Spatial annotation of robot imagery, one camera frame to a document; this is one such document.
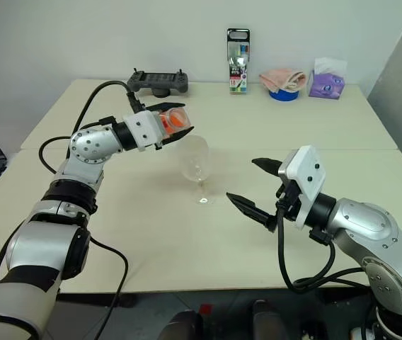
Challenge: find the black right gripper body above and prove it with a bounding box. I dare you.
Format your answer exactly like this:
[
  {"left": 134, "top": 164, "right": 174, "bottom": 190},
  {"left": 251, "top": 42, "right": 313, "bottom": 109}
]
[{"left": 275, "top": 175, "right": 304, "bottom": 220}]

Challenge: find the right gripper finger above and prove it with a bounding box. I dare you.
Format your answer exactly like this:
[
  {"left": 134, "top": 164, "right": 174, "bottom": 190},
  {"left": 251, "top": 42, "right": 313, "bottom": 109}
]
[
  {"left": 251, "top": 157, "right": 284, "bottom": 177},
  {"left": 226, "top": 192, "right": 277, "bottom": 234}
]

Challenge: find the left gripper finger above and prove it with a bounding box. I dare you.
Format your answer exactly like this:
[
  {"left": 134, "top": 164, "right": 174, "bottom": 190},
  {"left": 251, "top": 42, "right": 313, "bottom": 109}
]
[
  {"left": 160, "top": 127, "right": 195, "bottom": 147},
  {"left": 144, "top": 102, "right": 186, "bottom": 114}
]

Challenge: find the orange liquid plastic bottle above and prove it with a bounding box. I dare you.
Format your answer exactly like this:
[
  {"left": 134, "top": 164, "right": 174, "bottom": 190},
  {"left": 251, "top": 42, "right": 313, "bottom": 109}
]
[{"left": 158, "top": 106, "right": 193, "bottom": 140}]

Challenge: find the clear wine glass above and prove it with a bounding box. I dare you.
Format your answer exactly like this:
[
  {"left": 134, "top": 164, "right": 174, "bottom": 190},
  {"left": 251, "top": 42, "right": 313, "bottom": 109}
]
[{"left": 176, "top": 134, "right": 214, "bottom": 206}]

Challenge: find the grey handheld remote controller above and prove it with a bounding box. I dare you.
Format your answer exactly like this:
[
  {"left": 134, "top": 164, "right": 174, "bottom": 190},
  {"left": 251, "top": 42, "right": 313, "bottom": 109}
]
[{"left": 127, "top": 67, "right": 190, "bottom": 98}]

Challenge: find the blue tape roll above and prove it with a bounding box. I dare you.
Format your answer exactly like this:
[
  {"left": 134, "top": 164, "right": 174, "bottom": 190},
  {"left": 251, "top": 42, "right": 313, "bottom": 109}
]
[{"left": 268, "top": 88, "right": 301, "bottom": 103}]

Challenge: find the marker pen pack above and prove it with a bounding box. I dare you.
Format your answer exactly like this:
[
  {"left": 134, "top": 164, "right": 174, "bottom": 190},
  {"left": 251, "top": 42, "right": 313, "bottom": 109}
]
[{"left": 226, "top": 28, "right": 252, "bottom": 96}]

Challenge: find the pink folded towel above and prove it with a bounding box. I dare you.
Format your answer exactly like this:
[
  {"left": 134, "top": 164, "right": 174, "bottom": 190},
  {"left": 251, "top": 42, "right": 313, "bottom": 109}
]
[{"left": 258, "top": 68, "right": 309, "bottom": 94}]

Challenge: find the purple tissue box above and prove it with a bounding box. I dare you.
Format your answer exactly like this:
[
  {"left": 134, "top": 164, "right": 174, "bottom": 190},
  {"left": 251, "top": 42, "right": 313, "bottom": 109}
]
[{"left": 307, "top": 57, "right": 348, "bottom": 101}]

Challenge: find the dark rounded shape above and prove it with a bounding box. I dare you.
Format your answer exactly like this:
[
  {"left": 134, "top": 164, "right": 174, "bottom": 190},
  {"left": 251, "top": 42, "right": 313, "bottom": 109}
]
[
  {"left": 165, "top": 309, "right": 204, "bottom": 340},
  {"left": 251, "top": 298, "right": 291, "bottom": 340}
]

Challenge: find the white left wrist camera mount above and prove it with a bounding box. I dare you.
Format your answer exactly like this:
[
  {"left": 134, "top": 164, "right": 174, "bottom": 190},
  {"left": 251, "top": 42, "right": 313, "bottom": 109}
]
[{"left": 122, "top": 110, "right": 163, "bottom": 152}]

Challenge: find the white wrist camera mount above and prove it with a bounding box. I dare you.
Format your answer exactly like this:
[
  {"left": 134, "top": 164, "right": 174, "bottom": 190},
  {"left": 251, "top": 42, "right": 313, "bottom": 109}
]
[
  {"left": 122, "top": 110, "right": 163, "bottom": 152},
  {"left": 277, "top": 144, "right": 327, "bottom": 231}
]

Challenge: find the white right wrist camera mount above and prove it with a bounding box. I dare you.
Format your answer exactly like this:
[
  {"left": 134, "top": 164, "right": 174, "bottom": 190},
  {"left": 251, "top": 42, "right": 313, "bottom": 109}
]
[{"left": 277, "top": 144, "right": 327, "bottom": 231}]

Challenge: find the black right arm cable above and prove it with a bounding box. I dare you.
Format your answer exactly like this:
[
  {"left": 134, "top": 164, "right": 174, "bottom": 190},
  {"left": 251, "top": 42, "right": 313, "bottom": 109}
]
[{"left": 275, "top": 198, "right": 370, "bottom": 295}]

